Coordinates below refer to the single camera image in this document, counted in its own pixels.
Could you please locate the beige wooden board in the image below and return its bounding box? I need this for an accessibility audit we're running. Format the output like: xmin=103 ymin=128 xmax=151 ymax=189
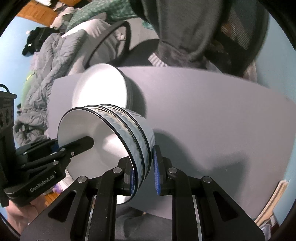
xmin=254 ymin=180 xmax=288 ymax=226

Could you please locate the white plate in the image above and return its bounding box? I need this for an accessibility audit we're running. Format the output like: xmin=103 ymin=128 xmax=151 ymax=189
xmin=117 ymin=68 xmax=133 ymax=110
xmin=71 ymin=63 xmax=132 ymax=108

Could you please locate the white bed sheet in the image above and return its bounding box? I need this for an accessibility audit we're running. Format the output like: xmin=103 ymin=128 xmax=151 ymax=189
xmin=62 ymin=19 xmax=159 ymax=75

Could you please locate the left hand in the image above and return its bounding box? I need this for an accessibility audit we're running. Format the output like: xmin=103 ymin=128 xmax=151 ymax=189
xmin=5 ymin=195 xmax=46 ymax=234

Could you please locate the white ribbed bowl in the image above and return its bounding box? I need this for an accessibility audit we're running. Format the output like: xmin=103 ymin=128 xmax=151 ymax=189
xmin=86 ymin=105 xmax=147 ymax=184
xmin=57 ymin=107 xmax=140 ymax=204
xmin=101 ymin=104 xmax=155 ymax=176

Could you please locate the orange wooden dresser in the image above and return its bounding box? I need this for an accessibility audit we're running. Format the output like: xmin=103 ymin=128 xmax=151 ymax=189
xmin=16 ymin=0 xmax=92 ymax=27

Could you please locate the grey green quilted blanket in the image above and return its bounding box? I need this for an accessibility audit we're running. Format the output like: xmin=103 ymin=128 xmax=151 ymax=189
xmin=13 ymin=30 xmax=87 ymax=147

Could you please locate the black clothes pile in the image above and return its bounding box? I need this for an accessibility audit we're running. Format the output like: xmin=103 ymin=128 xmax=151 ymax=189
xmin=22 ymin=27 xmax=59 ymax=56

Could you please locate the dark grey fleece garment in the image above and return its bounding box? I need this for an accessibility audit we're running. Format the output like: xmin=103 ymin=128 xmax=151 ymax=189
xmin=139 ymin=0 xmax=233 ymax=69

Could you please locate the black office chair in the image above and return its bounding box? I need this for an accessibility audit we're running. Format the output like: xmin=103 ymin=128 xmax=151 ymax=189
xmin=96 ymin=1 xmax=269 ymax=77

